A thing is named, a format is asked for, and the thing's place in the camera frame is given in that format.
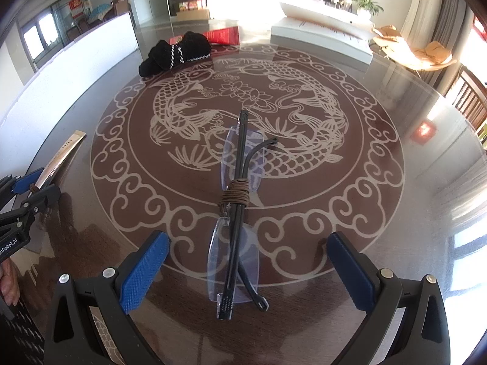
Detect red envelope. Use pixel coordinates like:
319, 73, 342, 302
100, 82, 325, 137
169, 26, 241, 45

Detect blue mesh food cover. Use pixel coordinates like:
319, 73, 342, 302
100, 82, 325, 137
87, 3, 115, 21

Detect covered standing air conditioner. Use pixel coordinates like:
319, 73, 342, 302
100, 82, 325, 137
401, 0, 446, 50

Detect orange lounge chair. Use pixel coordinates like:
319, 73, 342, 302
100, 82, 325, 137
373, 25, 457, 71

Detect black knit cloth bundle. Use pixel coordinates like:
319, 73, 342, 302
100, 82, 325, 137
139, 32, 214, 77

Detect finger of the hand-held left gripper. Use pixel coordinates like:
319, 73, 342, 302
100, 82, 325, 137
0, 167, 45, 198
19, 185, 61, 221

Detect rimless eyeglasses with brown cord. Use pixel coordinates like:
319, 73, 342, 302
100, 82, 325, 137
207, 109, 276, 320

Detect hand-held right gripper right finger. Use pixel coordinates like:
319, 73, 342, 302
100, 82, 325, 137
327, 231, 451, 365

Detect person's left hand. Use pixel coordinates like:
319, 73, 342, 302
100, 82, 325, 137
0, 260, 19, 307

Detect large potted green plant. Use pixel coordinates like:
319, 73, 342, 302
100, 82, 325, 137
350, 0, 384, 19

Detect white flat box with lid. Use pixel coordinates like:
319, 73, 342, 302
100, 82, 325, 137
270, 2, 375, 73

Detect brown cardboard box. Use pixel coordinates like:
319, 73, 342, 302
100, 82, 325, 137
176, 9, 211, 21

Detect grey curtain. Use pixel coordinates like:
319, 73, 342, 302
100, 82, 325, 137
430, 0, 472, 86

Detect large white cardboard box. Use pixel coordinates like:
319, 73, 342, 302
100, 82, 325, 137
0, 11, 137, 160

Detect red wall hanging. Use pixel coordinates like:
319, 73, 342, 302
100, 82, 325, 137
472, 15, 487, 42

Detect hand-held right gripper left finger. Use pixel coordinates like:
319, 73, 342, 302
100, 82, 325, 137
44, 230, 170, 365

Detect wooden slatted chair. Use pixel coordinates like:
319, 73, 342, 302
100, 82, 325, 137
445, 64, 487, 130

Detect slim pale box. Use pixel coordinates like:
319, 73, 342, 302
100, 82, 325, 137
28, 130, 87, 198

